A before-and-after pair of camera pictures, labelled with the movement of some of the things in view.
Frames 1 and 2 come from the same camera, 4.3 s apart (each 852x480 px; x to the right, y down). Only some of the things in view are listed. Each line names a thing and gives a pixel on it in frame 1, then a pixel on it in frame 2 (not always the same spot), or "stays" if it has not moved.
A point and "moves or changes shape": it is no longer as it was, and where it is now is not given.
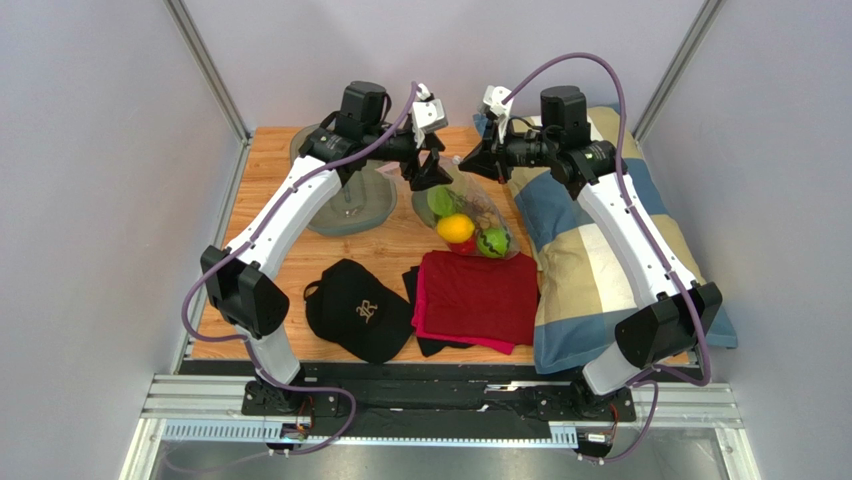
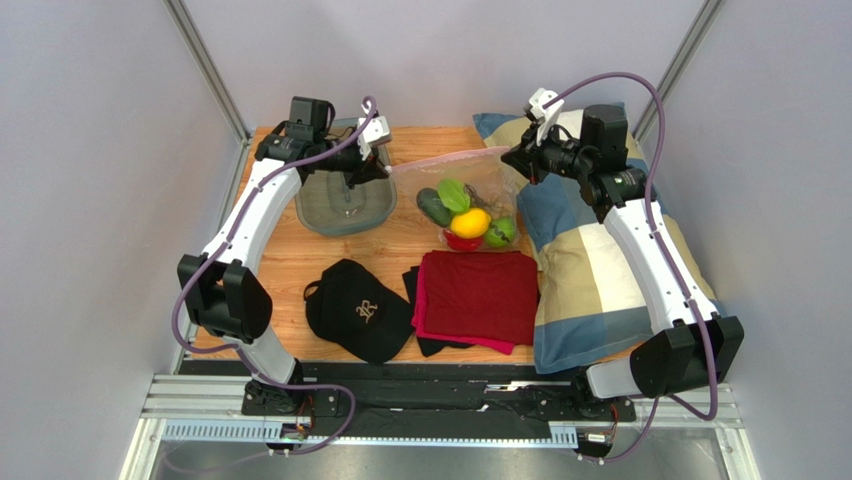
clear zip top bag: [467, 214] stays
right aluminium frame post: [703, 20] stays
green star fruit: [440, 200] -> [453, 195]
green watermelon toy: [493, 242] moves or changes shape
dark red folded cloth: [484, 297] stays
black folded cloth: [428, 345] stays
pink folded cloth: [418, 324] stays
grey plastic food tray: [364, 201] stays
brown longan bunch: [482, 212] -> [495, 208]
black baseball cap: [354, 308] stays
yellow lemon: [455, 228] -> [471, 224]
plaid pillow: [581, 289] stays
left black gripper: [431, 174] -> [364, 171]
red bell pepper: [468, 247] stays
